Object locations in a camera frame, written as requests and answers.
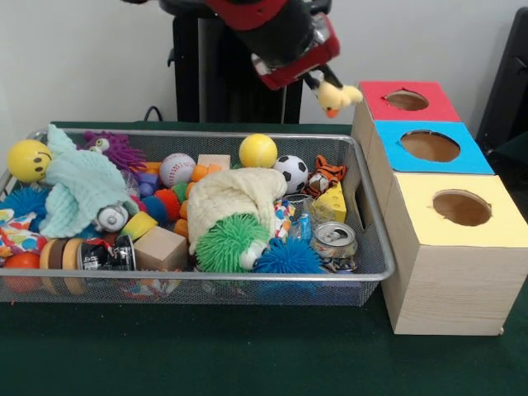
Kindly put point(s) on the tiger plush toy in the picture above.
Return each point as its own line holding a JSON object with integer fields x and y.
{"x": 326, "y": 173}

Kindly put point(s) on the small soccer ball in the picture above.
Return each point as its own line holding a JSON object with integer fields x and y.
{"x": 290, "y": 173}

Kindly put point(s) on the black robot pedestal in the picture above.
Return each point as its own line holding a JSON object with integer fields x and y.
{"x": 231, "y": 82}

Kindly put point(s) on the plain yellow foam ball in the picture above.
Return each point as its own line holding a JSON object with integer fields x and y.
{"x": 258, "y": 150}

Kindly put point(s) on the yellow duck plush toy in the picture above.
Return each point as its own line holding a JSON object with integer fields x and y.
{"x": 338, "y": 99}

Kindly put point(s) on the cream cloth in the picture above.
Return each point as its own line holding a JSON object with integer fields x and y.
{"x": 231, "y": 194}

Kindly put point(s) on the purple spiky toy with eyes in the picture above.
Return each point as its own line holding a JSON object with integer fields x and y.
{"x": 119, "y": 150}

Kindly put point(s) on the blue spiky rubber ball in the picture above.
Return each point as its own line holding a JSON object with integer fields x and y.
{"x": 288, "y": 257}

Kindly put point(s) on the silver mesh bin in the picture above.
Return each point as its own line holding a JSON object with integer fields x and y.
{"x": 330, "y": 288}

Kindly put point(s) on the white baseball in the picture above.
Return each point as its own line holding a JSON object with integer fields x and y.
{"x": 177, "y": 169}

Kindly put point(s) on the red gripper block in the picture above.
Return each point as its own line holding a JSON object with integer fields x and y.
{"x": 305, "y": 66}

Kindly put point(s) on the black chair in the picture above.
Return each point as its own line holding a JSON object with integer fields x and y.
{"x": 505, "y": 82}

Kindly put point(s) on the yellow plastic ball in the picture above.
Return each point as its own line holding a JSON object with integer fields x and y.
{"x": 26, "y": 161}

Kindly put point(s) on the dark green table cloth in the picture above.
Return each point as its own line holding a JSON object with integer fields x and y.
{"x": 206, "y": 354}
{"x": 511, "y": 152}

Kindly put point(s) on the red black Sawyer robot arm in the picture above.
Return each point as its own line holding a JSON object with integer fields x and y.
{"x": 280, "y": 33}

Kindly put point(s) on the light blue cloth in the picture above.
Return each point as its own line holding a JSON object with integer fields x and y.
{"x": 78, "y": 189}

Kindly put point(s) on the green spiky rubber ball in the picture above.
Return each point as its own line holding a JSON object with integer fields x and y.
{"x": 224, "y": 245}

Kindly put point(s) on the wooden box with three holes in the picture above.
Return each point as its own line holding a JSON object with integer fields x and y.
{"x": 453, "y": 268}

